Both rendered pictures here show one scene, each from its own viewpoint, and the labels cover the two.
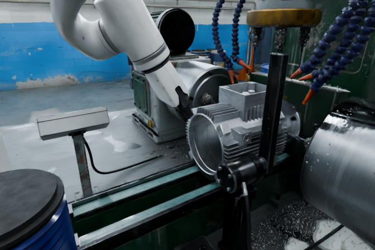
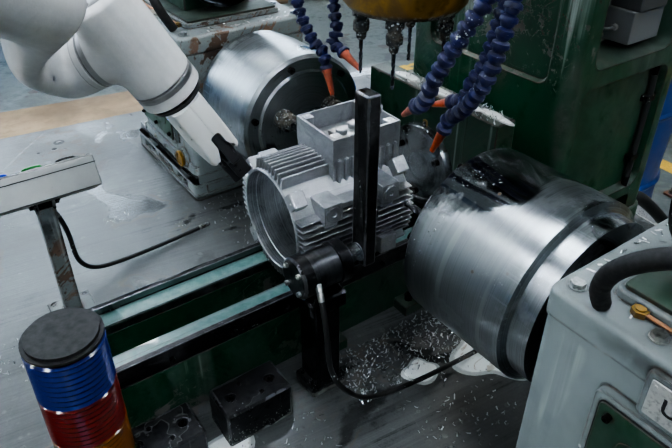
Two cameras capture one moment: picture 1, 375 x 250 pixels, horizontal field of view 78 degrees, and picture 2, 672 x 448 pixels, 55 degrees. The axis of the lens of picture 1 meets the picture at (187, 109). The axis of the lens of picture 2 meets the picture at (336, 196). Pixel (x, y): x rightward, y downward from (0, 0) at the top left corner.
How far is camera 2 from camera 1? 39 cm
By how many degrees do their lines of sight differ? 13
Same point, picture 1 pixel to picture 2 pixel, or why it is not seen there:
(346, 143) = (451, 229)
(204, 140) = (277, 207)
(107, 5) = (88, 29)
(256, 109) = not seen: hidden behind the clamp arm
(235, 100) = (320, 145)
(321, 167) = (423, 260)
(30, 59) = not seen: outside the picture
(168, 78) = (198, 124)
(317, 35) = not seen: hidden behind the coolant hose
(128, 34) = (125, 66)
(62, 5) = (28, 60)
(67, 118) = (26, 181)
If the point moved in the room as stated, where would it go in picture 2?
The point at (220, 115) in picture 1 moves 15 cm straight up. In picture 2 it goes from (291, 175) to (287, 73)
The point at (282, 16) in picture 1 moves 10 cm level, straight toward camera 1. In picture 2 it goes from (391, 6) to (372, 29)
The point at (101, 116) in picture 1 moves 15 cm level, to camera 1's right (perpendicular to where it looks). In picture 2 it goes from (85, 173) to (184, 169)
